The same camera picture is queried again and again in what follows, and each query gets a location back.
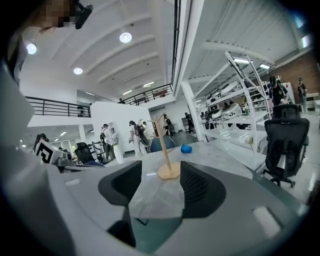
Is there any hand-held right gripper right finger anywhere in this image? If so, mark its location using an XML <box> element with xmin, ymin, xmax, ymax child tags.
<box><xmin>154</xmin><ymin>161</ymin><xmax>308</xmax><ymax>256</ymax></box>

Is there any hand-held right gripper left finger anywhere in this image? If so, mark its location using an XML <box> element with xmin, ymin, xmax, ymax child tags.
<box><xmin>58</xmin><ymin>160</ymin><xmax>156</xmax><ymax>256</ymax></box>

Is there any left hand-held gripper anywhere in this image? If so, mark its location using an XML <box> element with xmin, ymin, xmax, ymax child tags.
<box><xmin>34</xmin><ymin>139</ymin><xmax>85</xmax><ymax>173</ymax></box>

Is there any wooden tree cup holder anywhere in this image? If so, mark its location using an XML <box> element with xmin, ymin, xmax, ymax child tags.
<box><xmin>147</xmin><ymin>115</ymin><xmax>181</xmax><ymax>180</ymax></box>

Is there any white ribbed vase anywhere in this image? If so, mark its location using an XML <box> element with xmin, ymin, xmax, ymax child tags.
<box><xmin>112</xmin><ymin>144</ymin><xmax>125</xmax><ymax>165</ymax></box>

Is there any person's torso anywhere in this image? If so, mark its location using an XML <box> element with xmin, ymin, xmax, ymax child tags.
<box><xmin>0</xmin><ymin>24</ymin><xmax>76</xmax><ymax>256</ymax></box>

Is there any dried flower sprig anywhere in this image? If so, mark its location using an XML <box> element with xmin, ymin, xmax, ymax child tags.
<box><xmin>244</xmin><ymin>136</ymin><xmax>255</xmax><ymax>153</ymax></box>

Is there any black mezzanine railing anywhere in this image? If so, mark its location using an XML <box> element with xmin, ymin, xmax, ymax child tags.
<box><xmin>24</xmin><ymin>83</ymin><xmax>174</xmax><ymax>118</ymax></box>

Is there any black mesh office chair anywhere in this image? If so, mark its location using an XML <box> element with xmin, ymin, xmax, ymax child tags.
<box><xmin>259</xmin><ymin>103</ymin><xmax>311</xmax><ymax>188</ymax></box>

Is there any white metal shelving rack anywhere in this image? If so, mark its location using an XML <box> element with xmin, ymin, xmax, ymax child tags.
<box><xmin>181</xmin><ymin>51</ymin><xmax>276</xmax><ymax>173</ymax></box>

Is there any person's head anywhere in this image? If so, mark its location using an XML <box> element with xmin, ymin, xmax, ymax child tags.
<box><xmin>37</xmin><ymin>0</ymin><xmax>77</xmax><ymax>30</ymax></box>

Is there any black head-mounted camera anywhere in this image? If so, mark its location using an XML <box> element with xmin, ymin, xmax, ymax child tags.
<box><xmin>74</xmin><ymin>0</ymin><xmax>94</xmax><ymax>30</ymax></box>

